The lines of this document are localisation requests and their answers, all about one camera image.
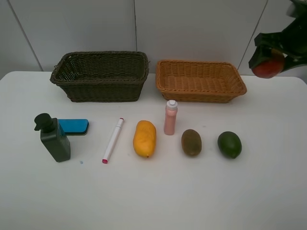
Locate dark brown wicker basket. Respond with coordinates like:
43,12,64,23
50,51,149,103

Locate red apple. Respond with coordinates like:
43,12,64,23
252,49,285,79

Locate pink bottle white cap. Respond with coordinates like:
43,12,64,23
164,100,177,136

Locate orange wicker basket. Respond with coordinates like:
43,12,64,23
155,60,247,104

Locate green avocado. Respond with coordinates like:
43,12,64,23
217,131,242,159

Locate dark green pump bottle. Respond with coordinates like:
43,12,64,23
34,113,71,162

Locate blue whiteboard eraser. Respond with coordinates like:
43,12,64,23
58,119,89,136

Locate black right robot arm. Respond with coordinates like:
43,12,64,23
248,0,307,79

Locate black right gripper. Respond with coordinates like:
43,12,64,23
248,16,307,72

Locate yellow mango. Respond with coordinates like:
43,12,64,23
133,120,156,158

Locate brown kiwi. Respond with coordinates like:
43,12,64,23
181,129,202,157

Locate white marker pink caps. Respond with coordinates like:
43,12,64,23
102,117,124,164

